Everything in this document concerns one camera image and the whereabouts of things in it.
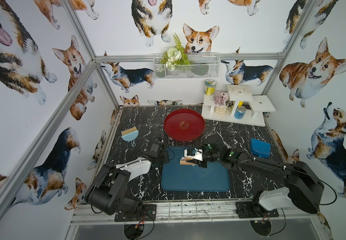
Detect light blue hand brush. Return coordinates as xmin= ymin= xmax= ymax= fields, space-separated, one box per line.
xmin=121 ymin=127 xmax=139 ymax=147

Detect white wire wall basket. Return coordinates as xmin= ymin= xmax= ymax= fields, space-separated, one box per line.
xmin=153 ymin=53 xmax=221 ymax=80

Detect teal plastic tray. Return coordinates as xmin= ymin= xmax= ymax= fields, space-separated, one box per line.
xmin=161 ymin=147 xmax=230 ymax=192

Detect pink flower decoration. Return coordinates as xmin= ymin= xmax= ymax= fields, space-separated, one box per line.
xmin=213 ymin=92 xmax=229 ymax=107

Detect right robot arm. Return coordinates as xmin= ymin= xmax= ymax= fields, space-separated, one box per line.
xmin=185 ymin=135 xmax=324 ymax=218

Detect artificial green white flowers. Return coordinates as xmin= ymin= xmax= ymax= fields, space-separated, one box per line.
xmin=160 ymin=33 xmax=192 ymax=71

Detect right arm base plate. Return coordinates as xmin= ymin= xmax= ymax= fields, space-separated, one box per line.
xmin=236 ymin=202 xmax=279 ymax=219

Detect blue can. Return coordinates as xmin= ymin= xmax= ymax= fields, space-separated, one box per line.
xmin=234 ymin=106 xmax=246 ymax=120

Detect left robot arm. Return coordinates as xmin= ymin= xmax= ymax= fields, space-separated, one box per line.
xmin=85 ymin=140 xmax=169 ymax=221

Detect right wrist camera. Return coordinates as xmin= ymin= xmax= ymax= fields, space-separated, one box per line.
xmin=184 ymin=148 xmax=203 ymax=161

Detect wooden double roller pin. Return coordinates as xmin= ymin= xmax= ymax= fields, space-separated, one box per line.
xmin=180 ymin=157 xmax=196 ymax=166

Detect red round tray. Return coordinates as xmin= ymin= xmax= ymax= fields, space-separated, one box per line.
xmin=164 ymin=109 xmax=205 ymax=142

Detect white tiered shelf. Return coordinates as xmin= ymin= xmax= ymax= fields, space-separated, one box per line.
xmin=202 ymin=85 xmax=276 ymax=127

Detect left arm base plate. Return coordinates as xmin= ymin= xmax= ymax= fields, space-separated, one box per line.
xmin=115 ymin=204 xmax=157 ymax=222

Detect yellow sunflower seed can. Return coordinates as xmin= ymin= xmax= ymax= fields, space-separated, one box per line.
xmin=205 ymin=79 xmax=217 ymax=96

